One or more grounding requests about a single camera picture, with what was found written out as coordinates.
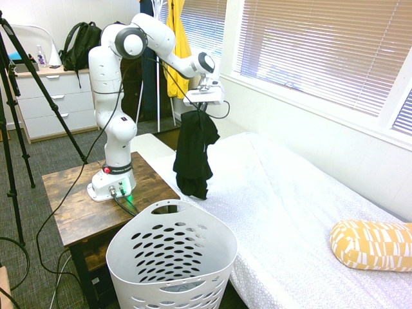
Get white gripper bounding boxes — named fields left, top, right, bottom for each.
left=183, top=89, right=225, bottom=113

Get black garment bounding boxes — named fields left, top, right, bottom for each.
left=173, top=110, right=221, bottom=200

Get white perforated laundry basket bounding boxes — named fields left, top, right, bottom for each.
left=106, top=199, right=238, bottom=309

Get white coat rack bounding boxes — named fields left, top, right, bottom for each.
left=135, top=0, right=178, bottom=133

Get navy hanging garment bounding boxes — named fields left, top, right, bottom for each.
left=140, top=0, right=162, bottom=114

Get dark wooden cabinet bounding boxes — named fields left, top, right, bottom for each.
left=119, top=57, right=183, bottom=125

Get yellow hanging jacket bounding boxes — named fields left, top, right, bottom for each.
left=163, top=0, right=193, bottom=99

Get white window blinds behind jacket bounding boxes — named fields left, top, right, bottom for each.
left=159, top=0, right=228, bottom=70

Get bed with white bedspread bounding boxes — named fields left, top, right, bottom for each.
left=149, top=131, right=412, bottom=309

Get large white window blinds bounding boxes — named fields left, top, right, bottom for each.
left=233, top=0, right=412, bottom=117

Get black backpack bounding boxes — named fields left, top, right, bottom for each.
left=59, top=21, right=103, bottom=89

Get white drawer dresser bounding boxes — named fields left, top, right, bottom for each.
left=14, top=67, right=99, bottom=145

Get white desk lamp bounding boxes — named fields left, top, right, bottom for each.
left=12, top=24, right=62, bottom=68

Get rustic wooden side table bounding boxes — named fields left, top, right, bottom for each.
left=41, top=151, right=181, bottom=309

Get clear plastic bottle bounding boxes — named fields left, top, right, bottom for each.
left=35, top=44, right=48, bottom=68

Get grey box on dresser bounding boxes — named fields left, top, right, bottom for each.
left=12, top=62, right=40, bottom=77

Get narrow white window blinds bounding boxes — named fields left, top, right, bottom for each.
left=391, top=89, right=412, bottom=133

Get yellow white patterned pillow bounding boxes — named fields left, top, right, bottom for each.
left=330, top=220, right=412, bottom=273

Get brown cardboard box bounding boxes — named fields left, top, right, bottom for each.
left=0, top=265, right=14, bottom=309

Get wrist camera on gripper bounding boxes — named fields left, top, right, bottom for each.
left=198, top=77, right=223, bottom=94

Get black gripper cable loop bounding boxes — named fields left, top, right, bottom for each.
left=202, top=100, right=231, bottom=119

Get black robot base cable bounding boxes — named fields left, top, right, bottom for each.
left=112, top=192, right=140, bottom=216

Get long black floor cable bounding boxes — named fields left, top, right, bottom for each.
left=35, top=57, right=129, bottom=309

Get black camera tripod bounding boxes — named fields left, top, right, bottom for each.
left=0, top=9, right=88, bottom=247

